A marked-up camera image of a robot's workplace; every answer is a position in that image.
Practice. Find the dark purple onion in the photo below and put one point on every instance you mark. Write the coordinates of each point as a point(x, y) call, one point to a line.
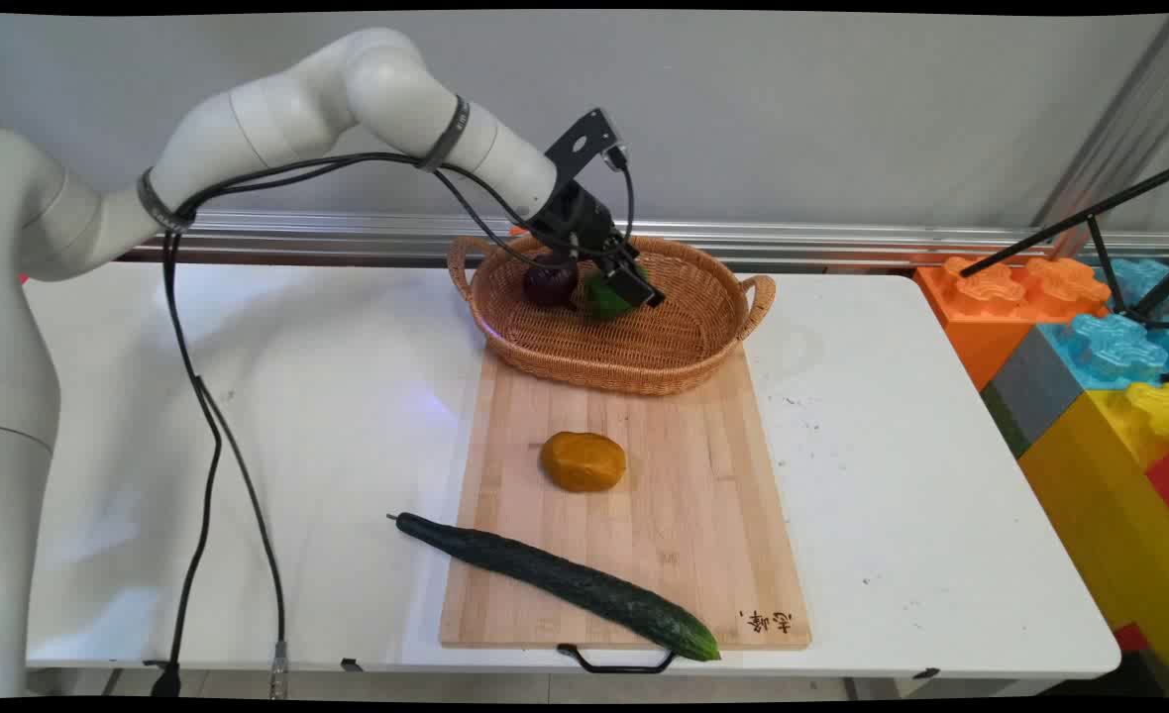
point(548, 287)

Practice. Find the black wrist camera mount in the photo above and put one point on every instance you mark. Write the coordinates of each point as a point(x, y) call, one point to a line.
point(584, 139)

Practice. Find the aluminium rail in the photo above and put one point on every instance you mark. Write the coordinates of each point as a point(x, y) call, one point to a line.
point(842, 241)

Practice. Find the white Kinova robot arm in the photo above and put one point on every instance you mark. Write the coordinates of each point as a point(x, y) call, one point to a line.
point(297, 109)

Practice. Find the orange toy building block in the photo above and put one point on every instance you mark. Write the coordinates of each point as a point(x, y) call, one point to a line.
point(981, 317)

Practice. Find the bamboo cutting board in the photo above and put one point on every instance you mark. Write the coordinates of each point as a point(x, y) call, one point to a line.
point(684, 535)

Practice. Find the light blue toy building block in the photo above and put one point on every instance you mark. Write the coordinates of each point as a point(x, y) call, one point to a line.
point(1115, 347)

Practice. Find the green bell pepper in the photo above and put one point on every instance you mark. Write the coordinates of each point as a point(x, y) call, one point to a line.
point(604, 301)

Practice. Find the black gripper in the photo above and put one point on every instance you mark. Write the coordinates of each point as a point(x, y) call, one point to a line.
point(577, 220)

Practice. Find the black tripod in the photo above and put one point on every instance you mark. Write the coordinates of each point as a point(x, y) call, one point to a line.
point(1100, 208)

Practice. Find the yellow-brown potato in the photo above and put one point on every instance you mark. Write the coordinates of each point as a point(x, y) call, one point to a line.
point(584, 461)

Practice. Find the yellow toy building block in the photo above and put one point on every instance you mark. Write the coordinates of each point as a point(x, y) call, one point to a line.
point(1110, 515)

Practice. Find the dark green cucumber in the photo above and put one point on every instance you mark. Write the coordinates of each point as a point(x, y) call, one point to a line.
point(555, 576)

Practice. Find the grey toy building block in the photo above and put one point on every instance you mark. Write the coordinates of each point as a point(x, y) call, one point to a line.
point(1035, 391)

